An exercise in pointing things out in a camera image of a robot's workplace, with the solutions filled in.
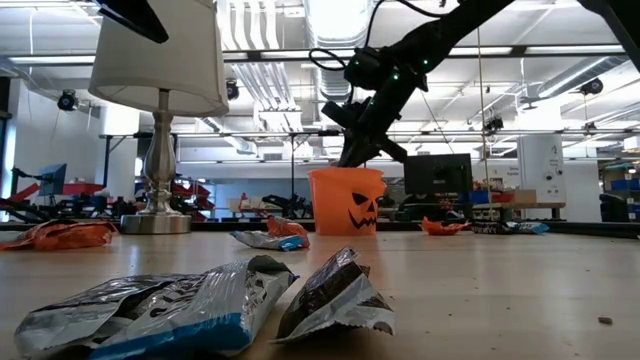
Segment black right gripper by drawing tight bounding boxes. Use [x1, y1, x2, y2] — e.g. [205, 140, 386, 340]
[322, 74, 417, 169]

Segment orange pumpkin face bucket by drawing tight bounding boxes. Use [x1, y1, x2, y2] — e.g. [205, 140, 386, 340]
[307, 167, 388, 237]

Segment orange Reese's pack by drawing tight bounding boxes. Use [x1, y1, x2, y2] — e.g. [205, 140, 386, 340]
[74, 220, 120, 247]
[421, 216, 471, 237]
[0, 220, 101, 252]

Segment blue white Hershey's bar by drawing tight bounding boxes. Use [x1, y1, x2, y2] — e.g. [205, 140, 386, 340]
[89, 254, 300, 360]
[507, 221, 550, 235]
[230, 229, 307, 252]

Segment white shade silver table lamp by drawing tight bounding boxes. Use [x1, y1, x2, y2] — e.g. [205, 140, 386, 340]
[88, 0, 230, 235]

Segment black computer monitor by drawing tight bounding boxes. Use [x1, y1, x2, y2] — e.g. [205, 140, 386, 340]
[403, 153, 474, 221]

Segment long ceiling light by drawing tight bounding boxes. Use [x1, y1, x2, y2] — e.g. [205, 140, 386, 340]
[222, 45, 640, 59]

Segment red storage bins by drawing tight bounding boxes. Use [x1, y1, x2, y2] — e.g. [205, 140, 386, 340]
[172, 177, 217, 222]

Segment blue lit monitor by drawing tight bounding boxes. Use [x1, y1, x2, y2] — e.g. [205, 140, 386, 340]
[38, 163, 68, 197]

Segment white cabinet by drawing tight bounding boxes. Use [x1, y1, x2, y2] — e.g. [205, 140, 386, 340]
[517, 133, 567, 204]

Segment wooden workshop table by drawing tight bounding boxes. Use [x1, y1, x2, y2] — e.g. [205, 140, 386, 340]
[472, 201, 567, 221]

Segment red black background robot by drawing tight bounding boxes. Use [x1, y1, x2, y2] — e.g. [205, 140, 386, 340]
[0, 167, 56, 224]

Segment black office chair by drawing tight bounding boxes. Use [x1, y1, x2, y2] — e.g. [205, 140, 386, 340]
[598, 193, 632, 224]

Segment blue storage bins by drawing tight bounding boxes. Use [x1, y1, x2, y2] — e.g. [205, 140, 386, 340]
[602, 177, 640, 194]

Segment black right camera cable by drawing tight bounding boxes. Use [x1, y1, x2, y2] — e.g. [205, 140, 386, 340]
[308, 0, 446, 71]

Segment silver ventilation duct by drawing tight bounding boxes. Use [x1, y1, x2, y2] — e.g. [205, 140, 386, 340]
[537, 54, 640, 100]
[304, 0, 375, 101]

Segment thin hanging cord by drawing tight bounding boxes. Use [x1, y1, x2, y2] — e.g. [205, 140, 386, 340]
[473, 27, 494, 221]

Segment black aluminium table frame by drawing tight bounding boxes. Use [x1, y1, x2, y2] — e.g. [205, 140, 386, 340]
[0, 219, 640, 239]

